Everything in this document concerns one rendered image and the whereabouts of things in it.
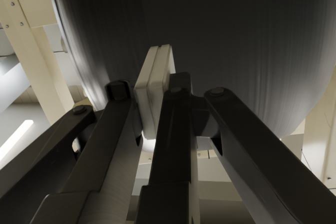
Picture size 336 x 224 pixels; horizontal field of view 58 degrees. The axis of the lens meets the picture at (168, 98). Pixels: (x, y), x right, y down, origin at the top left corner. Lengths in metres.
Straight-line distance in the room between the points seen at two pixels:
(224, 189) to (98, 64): 2.57
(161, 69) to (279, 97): 0.20
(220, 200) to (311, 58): 2.50
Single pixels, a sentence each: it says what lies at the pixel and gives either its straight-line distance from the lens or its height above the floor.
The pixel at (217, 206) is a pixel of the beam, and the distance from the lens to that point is 2.84.
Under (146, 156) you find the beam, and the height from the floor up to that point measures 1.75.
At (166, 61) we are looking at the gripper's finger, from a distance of 0.17.
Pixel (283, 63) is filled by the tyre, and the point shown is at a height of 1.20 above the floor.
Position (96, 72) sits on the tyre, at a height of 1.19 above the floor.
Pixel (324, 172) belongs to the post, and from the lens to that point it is 0.76.
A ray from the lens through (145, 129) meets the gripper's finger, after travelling 0.15.
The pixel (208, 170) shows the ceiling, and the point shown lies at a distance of 3.54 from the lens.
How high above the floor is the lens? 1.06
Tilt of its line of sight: 33 degrees up
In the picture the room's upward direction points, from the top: 168 degrees clockwise
